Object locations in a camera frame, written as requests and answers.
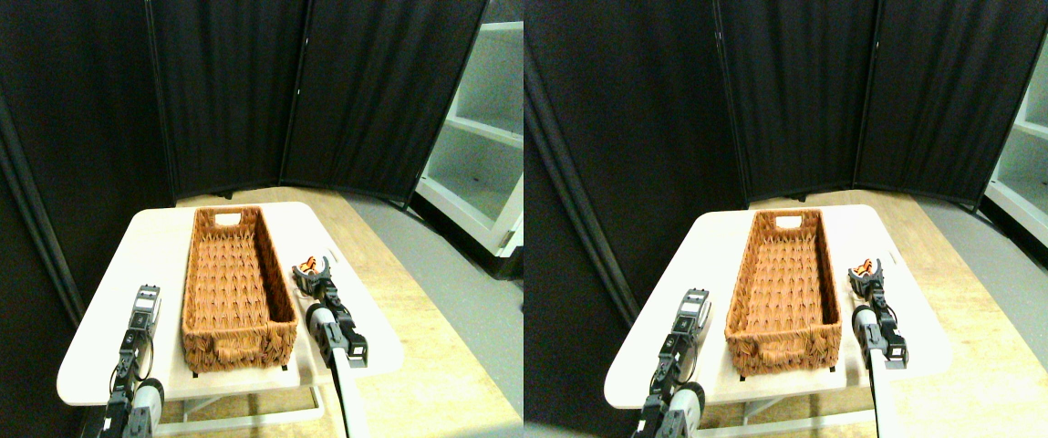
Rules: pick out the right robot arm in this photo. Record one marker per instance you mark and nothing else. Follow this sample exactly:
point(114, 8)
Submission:
point(880, 401)
point(347, 397)

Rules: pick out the low white table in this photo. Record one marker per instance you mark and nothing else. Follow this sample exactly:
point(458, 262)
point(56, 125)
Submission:
point(697, 260)
point(150, 255)

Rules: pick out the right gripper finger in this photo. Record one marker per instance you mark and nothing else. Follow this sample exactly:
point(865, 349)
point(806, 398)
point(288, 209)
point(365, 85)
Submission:
point(856, 282)
point(880, 274)
point(303, 281)
point(327, 274)

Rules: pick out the brown wicker basket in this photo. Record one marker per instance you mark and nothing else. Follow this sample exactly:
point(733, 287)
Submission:
point(245, 342)
point(793, 345)

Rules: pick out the grey curtain stand pole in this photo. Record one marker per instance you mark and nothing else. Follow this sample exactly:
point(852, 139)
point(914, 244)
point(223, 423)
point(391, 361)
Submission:
point(20, 162)
point(578, 196)

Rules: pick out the orange tiger toy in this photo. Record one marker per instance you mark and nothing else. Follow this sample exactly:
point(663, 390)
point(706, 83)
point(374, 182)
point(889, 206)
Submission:
point(866, 268)
point(308, 267)

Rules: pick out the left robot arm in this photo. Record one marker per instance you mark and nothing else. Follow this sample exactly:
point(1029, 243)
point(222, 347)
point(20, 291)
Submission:
point(690, 401)
point(148, 397)

